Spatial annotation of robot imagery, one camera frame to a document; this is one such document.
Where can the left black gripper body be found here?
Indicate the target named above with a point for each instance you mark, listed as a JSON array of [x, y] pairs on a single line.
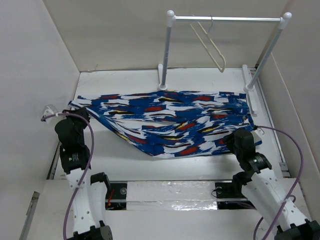
[[80, 123]]

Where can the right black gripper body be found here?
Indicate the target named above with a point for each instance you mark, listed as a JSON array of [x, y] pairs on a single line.
[[229, 141]]

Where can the blue white patterned trousers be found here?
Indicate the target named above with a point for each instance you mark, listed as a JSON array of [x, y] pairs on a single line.
[[171, 124]]

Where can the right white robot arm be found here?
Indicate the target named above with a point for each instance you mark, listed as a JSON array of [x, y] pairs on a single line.
[[258, 183]]

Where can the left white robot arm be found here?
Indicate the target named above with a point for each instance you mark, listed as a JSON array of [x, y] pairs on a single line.
[[89, 191]]

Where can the beige plastic hanger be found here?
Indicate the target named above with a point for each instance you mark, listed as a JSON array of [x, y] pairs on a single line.
[[207, 34]]

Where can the white clothes rack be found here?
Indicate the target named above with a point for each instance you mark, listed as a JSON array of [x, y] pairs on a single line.
[[182, 49]]

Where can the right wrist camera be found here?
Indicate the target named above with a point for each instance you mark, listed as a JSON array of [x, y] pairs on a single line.
[[258, 135]]

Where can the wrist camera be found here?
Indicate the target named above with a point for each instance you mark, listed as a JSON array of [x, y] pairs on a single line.
[[258, 135], [50, 115]]

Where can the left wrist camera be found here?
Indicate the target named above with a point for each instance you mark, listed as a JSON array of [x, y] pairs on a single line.
[[50, 115]]

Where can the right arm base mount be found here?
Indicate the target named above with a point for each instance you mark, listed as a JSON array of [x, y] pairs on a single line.
[[228, 198]]

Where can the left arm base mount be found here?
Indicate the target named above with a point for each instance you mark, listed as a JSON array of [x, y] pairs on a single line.
[[116, 200]]

